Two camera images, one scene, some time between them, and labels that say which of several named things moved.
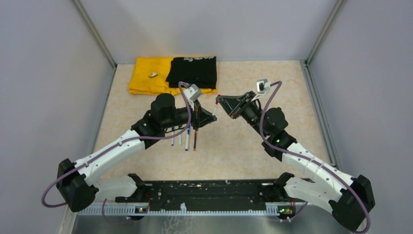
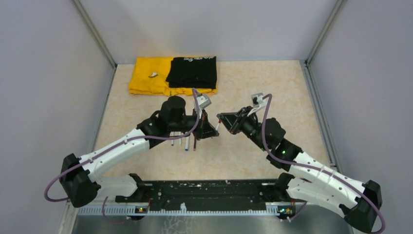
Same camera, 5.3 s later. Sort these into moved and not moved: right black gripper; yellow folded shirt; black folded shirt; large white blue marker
Moved: right black gripper
Not moved: yellow folded shirt; large white blue marker; black folded shirt
